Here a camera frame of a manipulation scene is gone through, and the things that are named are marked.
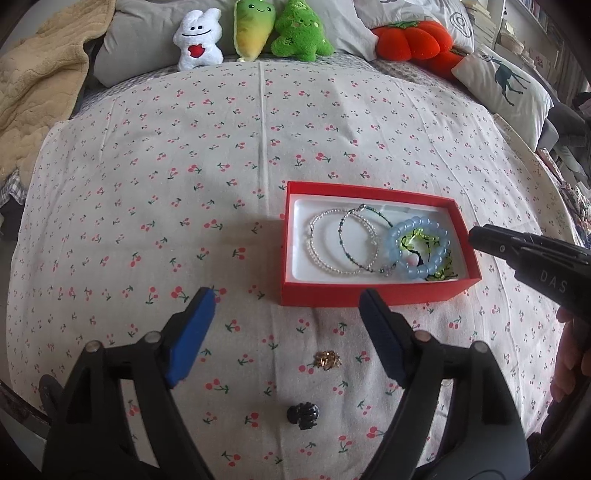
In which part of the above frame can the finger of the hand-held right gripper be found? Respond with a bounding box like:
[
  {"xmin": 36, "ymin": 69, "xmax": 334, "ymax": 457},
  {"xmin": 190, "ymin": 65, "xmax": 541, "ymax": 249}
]
[{"xmin": 468, "ymin": 224, "xmax": 532, "ymax": 269}]

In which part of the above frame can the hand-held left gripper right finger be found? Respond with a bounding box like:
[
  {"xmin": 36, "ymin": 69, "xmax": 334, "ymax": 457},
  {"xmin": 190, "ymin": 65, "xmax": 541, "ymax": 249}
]
[{"xmin": 359, "ymin": 288, "xmax": 532, "ymax": 480}]

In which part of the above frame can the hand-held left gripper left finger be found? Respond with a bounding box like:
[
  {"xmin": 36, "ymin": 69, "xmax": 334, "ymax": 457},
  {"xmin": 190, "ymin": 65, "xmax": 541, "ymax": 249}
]
[{"xmin": 41, "ymin": 286, "xmax": 218, "ymax": 480}]

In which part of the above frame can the red jewelry box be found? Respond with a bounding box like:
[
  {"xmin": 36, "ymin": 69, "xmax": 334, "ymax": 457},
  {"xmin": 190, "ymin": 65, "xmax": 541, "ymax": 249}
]
[{"xmin": 279, "ymin": 181, "xmax": 482, "ymax": 308}]

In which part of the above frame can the small gold ring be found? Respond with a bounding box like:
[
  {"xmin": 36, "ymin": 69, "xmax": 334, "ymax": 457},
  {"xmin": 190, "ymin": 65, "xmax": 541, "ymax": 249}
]
[{"xmin": 313, "ymin": 350, "xmax": 343, "ymax": 370}]

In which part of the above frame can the black hair claw clip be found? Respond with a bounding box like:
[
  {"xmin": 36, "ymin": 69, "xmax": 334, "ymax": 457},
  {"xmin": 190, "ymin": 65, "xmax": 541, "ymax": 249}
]
[{"xmin": 286, "ymin": 402, "xmax": 320, "ymax": 431}]

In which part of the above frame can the person's right hand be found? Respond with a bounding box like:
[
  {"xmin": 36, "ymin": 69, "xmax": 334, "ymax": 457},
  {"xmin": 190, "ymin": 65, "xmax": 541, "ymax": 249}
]
[{"xmin": 551, "ymin": 307, "xmax": 591, "ymax": 412}]

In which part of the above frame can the cream floral cloth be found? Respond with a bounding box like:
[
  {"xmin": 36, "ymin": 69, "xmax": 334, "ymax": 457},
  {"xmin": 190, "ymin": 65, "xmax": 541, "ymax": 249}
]
[{"xmin": 493, "ymin": 113, "xmax": 591, "ymax": 243}]

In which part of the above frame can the cherry print bed sheet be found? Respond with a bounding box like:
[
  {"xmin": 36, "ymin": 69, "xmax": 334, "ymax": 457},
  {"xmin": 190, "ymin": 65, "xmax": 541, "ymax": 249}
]
[{"xmin": 8, "ymin": 59, "xmax": 579, "ymax": 480}]

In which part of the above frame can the deer print pillow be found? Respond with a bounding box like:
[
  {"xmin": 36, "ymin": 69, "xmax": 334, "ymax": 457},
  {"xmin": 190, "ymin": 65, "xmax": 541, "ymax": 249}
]
[{"xmin": 451, "ymin": 44, "xmax": 555, "ymax": 153}]

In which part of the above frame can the orange persimmon plush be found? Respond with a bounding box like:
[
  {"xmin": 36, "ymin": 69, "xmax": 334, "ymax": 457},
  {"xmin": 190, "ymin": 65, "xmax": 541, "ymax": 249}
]
[{"xmin": 371, "ymin": 19, "xmax": 468, "ymax": 82}]

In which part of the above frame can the stack of books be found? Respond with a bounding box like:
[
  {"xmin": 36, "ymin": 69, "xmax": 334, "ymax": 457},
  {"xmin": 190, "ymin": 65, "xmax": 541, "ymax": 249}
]
[{"xmin": 462, "ymin": 0, "xmax": 500, "ymax": 52}]

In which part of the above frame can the green tree plush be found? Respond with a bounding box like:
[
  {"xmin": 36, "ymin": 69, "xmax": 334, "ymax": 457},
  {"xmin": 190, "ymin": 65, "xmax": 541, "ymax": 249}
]
[{"xmin": 270, "ymin": 0, "xmax": 336, "ymax": 64}]

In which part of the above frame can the white plush toy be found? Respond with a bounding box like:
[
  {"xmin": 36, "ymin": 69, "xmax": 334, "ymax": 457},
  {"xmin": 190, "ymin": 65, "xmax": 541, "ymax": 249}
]
[{"xmin": 173, "ymin": 8, "xmax": 225, "ymax": 71}]

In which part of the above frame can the grey pillow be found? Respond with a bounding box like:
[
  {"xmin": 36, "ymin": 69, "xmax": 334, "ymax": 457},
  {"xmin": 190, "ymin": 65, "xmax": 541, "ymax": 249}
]
[{"xmin": 95, "ymin": 0, "xmax": 384, "ymax": 88}]

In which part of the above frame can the beige quilted blanket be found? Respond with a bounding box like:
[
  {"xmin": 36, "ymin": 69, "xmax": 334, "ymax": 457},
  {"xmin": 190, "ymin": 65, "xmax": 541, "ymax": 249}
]
[{"xmin": 0, "ymin": 0, "xmax": 116, "ymax": 184}]

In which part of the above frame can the yellow green carrot plush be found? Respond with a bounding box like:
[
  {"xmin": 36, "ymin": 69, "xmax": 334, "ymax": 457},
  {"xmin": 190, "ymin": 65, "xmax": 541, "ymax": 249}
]
[{"xmin": 232, "ymin": 0, "xmax": 277, "ymax": 62}]

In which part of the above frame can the green bead bracelet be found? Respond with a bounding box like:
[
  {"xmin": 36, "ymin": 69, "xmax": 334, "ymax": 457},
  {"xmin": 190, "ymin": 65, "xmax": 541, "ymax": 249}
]
[{"xmin": 399, "ymin": 230, "xmax": 456, "ymax": 281}]

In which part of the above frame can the light blue bead bracelet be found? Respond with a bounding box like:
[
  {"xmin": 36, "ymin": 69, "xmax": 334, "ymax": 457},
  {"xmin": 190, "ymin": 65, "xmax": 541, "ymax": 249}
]
[{"xmin": 383, "ymin": 217, "xmax": 452, "ymax": 283}]

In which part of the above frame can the dark green beaded bracelet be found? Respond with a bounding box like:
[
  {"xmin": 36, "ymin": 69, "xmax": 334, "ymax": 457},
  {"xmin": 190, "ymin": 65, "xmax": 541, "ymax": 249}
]
[{"xmin": 339, "ymin": 204, "xmax": 399, "ymax": 274}]

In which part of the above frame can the white pearl bracelet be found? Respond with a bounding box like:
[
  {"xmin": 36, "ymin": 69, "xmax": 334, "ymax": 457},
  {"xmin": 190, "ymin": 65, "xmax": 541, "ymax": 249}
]
[{"xmin": 307, "ymin": 209, "xmax": 387, "ymax": 277}]

